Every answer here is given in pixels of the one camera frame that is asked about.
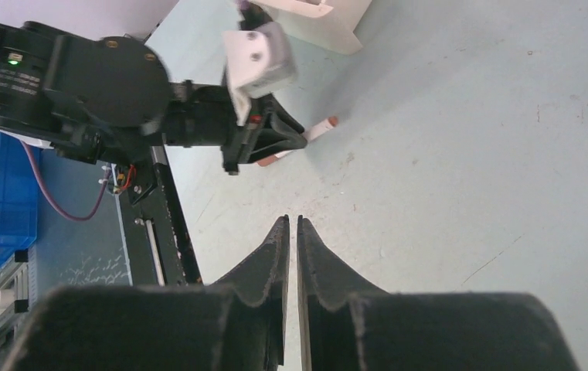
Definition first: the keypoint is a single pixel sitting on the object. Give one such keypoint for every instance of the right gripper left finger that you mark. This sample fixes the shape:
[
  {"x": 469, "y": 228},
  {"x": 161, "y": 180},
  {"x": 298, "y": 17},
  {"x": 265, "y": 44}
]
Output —
[{"x": 236, "y": 323}]

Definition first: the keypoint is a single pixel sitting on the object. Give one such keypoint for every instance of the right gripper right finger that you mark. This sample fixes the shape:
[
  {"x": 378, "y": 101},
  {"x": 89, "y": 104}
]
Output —
[{"x": 349, "y": 323}]

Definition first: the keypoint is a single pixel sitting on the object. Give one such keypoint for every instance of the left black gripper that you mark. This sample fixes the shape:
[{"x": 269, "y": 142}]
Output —
[{"x": 268, "y": 130}]

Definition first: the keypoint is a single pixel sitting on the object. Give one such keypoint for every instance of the cream three-drawer cabinet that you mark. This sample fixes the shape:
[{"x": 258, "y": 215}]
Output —
[{"x": 328, "y": 24}]

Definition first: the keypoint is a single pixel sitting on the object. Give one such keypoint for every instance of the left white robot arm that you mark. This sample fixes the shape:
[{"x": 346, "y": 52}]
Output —
[{"x": 112, "y": 100}]

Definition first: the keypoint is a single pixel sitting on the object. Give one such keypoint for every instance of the blue plastic bin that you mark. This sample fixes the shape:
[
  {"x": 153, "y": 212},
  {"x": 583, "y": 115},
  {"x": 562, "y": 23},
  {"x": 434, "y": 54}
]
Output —
[{"x": 19, "y": 198}]

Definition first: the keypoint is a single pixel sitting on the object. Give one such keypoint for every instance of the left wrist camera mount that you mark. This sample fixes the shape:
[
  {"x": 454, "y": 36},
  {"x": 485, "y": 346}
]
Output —
[{"x": 258, "y": 62}]

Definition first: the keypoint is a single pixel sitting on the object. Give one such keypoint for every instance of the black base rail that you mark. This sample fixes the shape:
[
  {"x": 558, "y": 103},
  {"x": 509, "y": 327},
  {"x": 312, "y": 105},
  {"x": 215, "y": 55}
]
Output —
[{"x": 156, "y": 238}]

